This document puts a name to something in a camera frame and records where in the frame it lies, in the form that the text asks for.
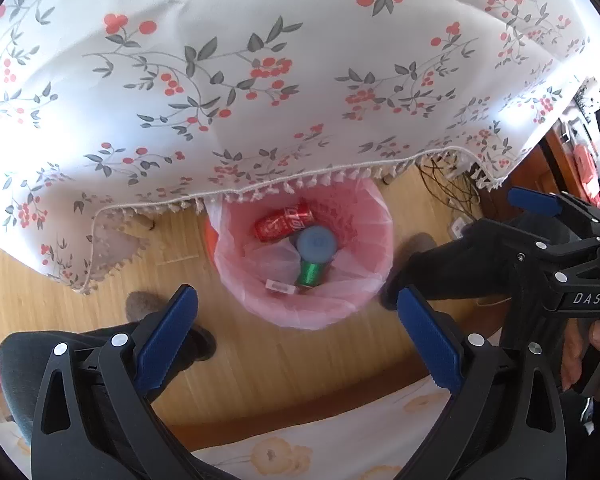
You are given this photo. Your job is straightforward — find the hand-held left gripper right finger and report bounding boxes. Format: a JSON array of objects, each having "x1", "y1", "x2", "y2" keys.
[{"x1": 396, "y1": 285, "x2": 568, "y2": 480}]

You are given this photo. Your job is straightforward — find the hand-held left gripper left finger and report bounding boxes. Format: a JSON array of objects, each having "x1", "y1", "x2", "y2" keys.
[{"x1": 30, "y1": 284, "x2": 201, "y2": 480}]

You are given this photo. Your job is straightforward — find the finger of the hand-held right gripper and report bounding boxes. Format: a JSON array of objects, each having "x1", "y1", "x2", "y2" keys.
[
  {"x1": 515, "y1": 237, "x2": 600, "y2": 291},
  {"x1": 507, "y1": 186, "x2": 600, "y2": 248}
]

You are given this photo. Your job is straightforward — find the bin with pink bag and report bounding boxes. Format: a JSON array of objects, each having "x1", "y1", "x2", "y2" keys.
[{"x1": 205, "y1": 177, "x2": 395, "y2": 331}]

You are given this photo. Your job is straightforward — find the clear plastic bag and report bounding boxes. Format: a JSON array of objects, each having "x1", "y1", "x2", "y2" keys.
[{"x1": 242, "y1": 237, "x2": 301, "y2": 286}]

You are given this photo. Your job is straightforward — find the green soda can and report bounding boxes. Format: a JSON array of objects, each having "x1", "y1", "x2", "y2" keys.
[{"x1": 296, "y1": 259, "x2": 333, "y2": 290}]

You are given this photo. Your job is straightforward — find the red soda can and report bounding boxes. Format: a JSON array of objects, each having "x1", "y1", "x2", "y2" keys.
[{"x1": 254, "y1": 202, "x2": 315, "y2": 242}]

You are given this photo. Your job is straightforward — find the grey fuzzy slipper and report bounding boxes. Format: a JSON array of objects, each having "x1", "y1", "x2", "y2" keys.
[
  {"x1": 125, "y1": 290, "x2": 167, "y2": 322},
  {"x1": 407, "y1": 232, "x2": 440, "y2": 262}
]

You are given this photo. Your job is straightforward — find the red packet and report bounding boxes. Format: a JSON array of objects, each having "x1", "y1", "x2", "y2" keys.
[{"x1": 572, "y1": 142, "x2": 599, "y2": 197}]

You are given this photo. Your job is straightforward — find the person's right leg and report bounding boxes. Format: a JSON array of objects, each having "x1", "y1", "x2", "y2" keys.
[{"x1": 380, "y1": 217, "x2": 556, "y2": 351}]

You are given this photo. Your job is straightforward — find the white power strip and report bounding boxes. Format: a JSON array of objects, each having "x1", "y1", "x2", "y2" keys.
[{"x1": 447, "y1": 215, "x2": 473, "y2": 238}]

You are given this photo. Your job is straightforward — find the yellow floral bedsheet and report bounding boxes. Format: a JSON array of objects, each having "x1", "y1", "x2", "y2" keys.
[{"x1": 190, "y1": 375, "x2": 456, "y2": 480}]

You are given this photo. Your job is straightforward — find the floral tablecloth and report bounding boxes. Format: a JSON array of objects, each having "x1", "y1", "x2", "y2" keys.
[{"x1": 0, "y1": 0, "x2": 600, "y2": 296}]

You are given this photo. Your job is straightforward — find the black floor cables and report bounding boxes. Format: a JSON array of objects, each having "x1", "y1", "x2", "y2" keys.
[{"x1": 417, "y1": 155, "x2": 481, "y2": 211}]

